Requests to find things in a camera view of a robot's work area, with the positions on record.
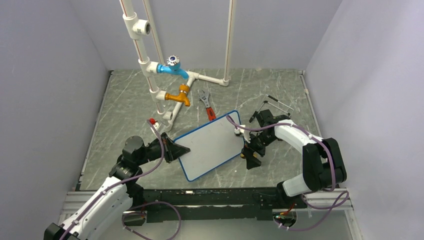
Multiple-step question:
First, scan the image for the red handled adjustable wrench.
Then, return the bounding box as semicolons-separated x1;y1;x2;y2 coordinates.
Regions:
198;90;217;122

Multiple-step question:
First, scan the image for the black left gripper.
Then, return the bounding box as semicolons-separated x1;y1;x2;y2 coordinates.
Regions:
136;132;190;166

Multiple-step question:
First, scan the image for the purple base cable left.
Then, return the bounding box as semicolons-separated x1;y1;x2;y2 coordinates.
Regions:
121;200;182;240

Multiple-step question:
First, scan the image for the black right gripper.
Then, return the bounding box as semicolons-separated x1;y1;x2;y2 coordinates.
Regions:
241;130;278;170

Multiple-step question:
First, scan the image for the orange faucet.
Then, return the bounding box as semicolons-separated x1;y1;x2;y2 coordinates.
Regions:
164;84;191;107

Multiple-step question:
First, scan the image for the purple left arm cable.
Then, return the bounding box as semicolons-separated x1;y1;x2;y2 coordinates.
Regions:
57;119;167;240

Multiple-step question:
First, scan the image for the blue faucet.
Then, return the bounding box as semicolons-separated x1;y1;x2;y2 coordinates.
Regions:
156;55;189;80

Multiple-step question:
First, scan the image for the black whiteboard stand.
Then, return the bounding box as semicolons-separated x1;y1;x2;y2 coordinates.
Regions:
248;94;294;123

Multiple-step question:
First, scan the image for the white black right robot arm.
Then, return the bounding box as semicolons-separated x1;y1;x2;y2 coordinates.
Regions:
234;109;347;208

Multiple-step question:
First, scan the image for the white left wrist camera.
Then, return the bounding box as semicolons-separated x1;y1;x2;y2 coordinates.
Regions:
148;118;167;134

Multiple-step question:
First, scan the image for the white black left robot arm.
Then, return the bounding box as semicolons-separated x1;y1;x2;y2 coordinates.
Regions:
43;132;191;240

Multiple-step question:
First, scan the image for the blue framed whiteboard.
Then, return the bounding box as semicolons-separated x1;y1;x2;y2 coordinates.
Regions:
174;115;245;182

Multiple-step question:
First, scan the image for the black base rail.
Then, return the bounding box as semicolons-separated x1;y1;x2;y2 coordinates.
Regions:
130;186;307;223

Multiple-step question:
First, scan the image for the white PVC pipe frame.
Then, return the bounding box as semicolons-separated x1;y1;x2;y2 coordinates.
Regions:
119;0;236;132

